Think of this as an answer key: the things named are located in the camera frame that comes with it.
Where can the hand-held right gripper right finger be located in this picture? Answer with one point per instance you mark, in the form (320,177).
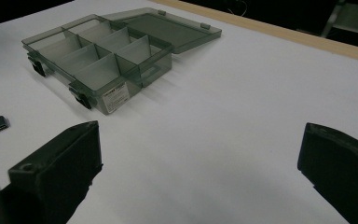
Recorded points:
(341,168)

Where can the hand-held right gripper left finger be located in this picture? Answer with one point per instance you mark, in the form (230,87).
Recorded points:
(59,169)

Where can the clear grey compartment storage box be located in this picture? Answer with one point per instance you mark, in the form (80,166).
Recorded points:
(112,59)

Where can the grey metal stand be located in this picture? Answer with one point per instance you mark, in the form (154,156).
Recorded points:
(348,18)

